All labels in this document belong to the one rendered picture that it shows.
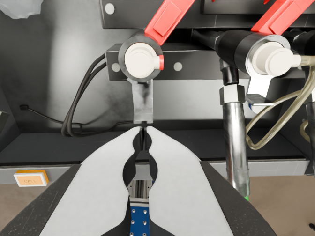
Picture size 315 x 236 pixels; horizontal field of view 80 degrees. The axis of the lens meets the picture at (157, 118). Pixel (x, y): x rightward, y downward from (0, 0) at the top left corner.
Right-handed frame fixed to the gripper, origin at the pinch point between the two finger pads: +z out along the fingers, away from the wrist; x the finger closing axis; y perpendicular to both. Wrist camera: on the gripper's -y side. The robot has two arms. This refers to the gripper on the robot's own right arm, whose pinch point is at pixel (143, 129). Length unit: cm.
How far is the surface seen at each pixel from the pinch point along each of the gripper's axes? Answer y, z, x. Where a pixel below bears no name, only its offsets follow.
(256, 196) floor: 145, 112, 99
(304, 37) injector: -5.0, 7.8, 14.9
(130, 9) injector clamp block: -7.5, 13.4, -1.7
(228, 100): -0.2, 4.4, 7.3
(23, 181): 19.8, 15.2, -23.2
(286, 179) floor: 123, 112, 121
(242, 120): 1.2, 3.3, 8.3
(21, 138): 17.7, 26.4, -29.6
